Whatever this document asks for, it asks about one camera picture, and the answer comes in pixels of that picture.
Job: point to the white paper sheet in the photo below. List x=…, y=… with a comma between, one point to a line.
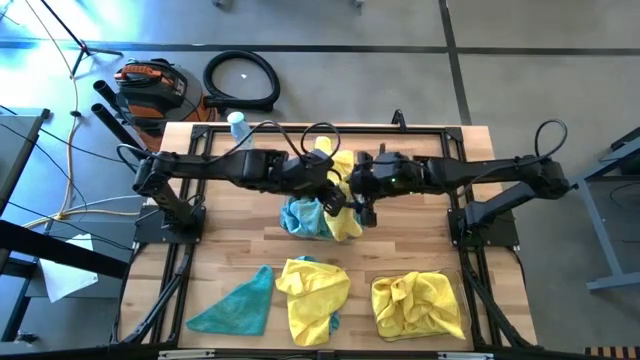
x=65, y=280

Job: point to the teal microfiber towel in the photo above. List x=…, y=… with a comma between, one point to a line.
x=240, y=310

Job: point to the grey desk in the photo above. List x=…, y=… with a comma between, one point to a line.
x=15, y=145

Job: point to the black table frame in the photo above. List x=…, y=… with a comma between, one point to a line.
x=425, y=129

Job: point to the yellow black striped strip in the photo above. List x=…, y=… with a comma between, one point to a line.
x=612, y=351

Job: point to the black beam stand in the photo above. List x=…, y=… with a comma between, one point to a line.
x=50, y=250

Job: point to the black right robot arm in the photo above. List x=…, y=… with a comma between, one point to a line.
x=490, y=167

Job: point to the grey equipment box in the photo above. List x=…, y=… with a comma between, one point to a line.
x=110, y=237

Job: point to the black vacuum wand tube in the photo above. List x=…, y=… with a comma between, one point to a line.
x=106, y=92
x=120, y=131

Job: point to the grey table frame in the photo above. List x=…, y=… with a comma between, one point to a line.
x=596, y=220

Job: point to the black diagonal frame strut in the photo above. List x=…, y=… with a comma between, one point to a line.
x=162, y=292
x=492, y=300

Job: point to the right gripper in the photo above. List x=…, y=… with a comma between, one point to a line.
x=387, y=175

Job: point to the orange black shop vacuum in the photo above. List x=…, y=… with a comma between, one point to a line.
x=155, y=95

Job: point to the black tripod stand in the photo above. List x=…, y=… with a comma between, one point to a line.
x=65, y=25

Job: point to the black camera clamp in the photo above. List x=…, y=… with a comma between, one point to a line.
x=398, y=120

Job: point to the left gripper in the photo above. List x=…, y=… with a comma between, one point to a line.
x=307, y=172

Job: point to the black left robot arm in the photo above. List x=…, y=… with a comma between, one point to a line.
x=225, y=167

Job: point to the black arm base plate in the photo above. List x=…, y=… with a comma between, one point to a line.
x=150, y=232
x=500, y=235

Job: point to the air freshener spray bottle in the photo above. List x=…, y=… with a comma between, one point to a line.
x=239, y=125

